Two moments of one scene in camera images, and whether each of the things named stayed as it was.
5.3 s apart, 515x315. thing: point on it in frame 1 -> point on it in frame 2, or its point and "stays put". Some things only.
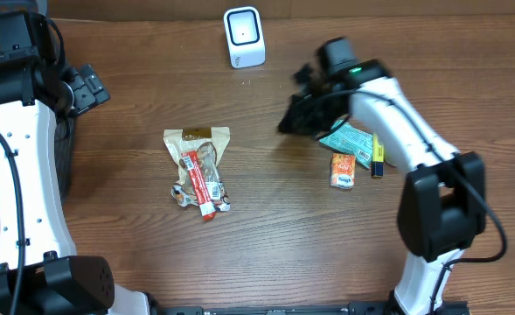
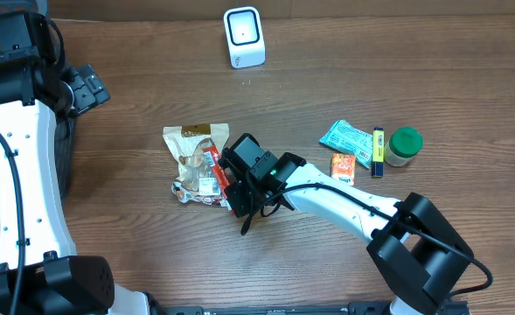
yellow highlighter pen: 378,157 stays put
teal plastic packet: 350,138 stays put
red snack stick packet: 199,185 -> 212,157
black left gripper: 91,86 stays put
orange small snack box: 343,171 stays put
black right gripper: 306,112 -> 232,185
